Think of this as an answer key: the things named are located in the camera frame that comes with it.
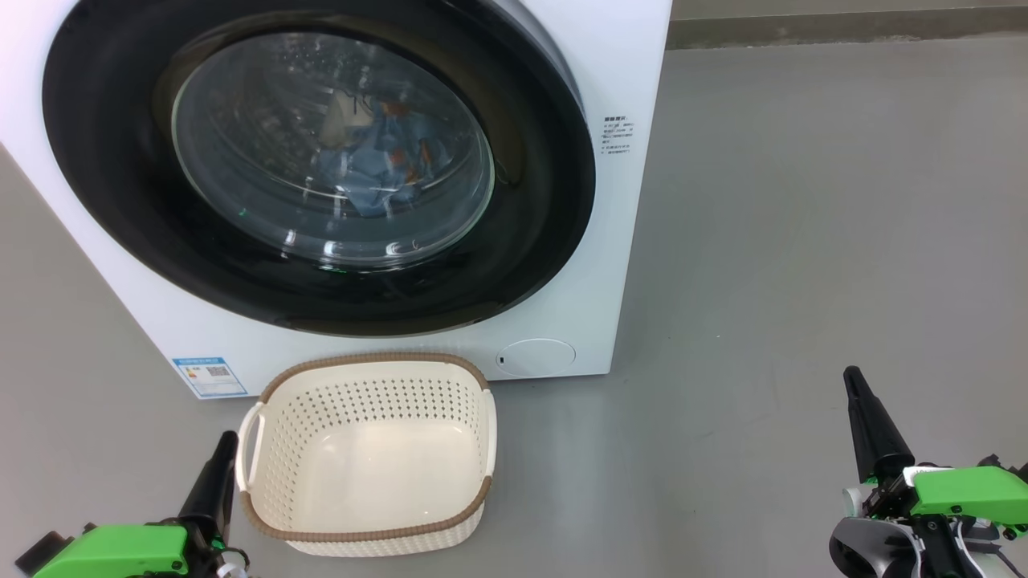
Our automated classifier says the white front-load washing machine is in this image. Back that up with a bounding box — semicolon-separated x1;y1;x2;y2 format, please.
0;0;674;401

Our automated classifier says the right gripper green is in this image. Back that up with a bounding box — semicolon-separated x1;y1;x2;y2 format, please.
842;366;1028;524

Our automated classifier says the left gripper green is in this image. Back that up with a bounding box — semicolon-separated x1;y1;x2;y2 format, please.
32;430;242;578

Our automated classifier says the blue energy label sticker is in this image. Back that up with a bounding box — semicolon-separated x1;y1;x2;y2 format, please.
171;356;248;400

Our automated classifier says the dark round glass washer door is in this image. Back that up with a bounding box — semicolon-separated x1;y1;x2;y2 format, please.
42;0;597;338

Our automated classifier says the blue cartoon print garment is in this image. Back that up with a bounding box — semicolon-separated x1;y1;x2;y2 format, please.
309;100;439;218

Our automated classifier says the orange cream and blue garment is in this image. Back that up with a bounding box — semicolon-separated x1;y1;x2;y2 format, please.
317;92;374;149

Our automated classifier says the cream perforated laundry basket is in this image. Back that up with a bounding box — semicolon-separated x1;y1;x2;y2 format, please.
235;352;499;559

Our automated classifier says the round white filter cover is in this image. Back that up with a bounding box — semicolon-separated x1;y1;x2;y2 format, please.
496;338;577;377

